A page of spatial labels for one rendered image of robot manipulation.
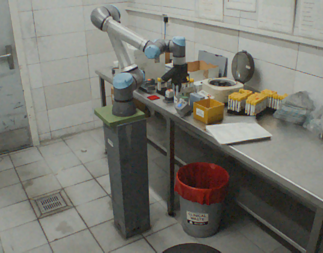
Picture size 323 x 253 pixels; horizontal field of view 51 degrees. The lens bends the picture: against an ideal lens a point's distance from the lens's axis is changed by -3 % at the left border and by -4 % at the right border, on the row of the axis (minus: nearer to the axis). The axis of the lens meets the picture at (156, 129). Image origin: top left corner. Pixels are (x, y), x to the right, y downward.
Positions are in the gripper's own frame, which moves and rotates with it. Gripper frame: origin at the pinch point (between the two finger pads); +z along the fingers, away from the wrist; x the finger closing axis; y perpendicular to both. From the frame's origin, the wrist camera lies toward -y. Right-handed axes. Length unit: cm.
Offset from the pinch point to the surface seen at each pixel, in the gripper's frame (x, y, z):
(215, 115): -20.6, 14.1, 8.3
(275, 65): -15, 69, -12
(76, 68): 193, 2, 25
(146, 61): 61, 15, -7
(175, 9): 101, 68, -38
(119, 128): 7.5, -34.9, 14.7
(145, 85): 50, 7, 8
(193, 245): -76, -42, 35
